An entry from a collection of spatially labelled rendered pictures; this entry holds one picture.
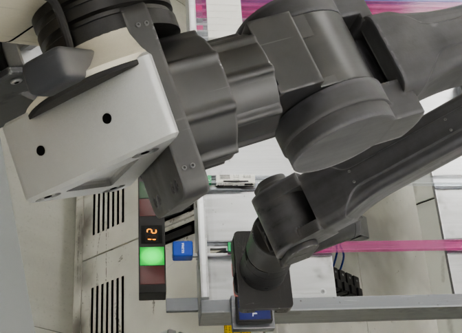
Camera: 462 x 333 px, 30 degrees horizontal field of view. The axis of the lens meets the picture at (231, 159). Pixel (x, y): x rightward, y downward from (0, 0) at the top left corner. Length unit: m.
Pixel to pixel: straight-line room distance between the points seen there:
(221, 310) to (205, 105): 0.77
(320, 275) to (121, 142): 0.85
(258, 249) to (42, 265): 1.14
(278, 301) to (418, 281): 1.09
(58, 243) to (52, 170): 1.59
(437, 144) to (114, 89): 0.44
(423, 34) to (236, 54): 0.15
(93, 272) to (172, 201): 1.45
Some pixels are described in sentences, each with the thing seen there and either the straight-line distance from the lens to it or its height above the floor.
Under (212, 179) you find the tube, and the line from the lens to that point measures 1.33.
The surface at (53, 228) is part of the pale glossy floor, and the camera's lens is 2.10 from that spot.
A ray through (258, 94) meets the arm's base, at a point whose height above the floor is 1.24.
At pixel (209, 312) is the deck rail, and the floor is 0.73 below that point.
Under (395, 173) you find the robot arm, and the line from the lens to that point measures 0.86.
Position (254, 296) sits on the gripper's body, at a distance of 1.04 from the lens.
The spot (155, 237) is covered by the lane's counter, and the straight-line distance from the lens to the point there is 1.31.
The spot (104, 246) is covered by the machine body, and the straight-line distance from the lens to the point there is 1.95.
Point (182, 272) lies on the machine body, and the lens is 1.75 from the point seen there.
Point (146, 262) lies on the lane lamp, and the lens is 1.29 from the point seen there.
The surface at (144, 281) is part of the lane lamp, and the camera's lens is 1.28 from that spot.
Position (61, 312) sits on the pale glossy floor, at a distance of 2.05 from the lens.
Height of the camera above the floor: 1.50
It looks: 33 degrees down
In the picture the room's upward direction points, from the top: 66 degrees clockwise
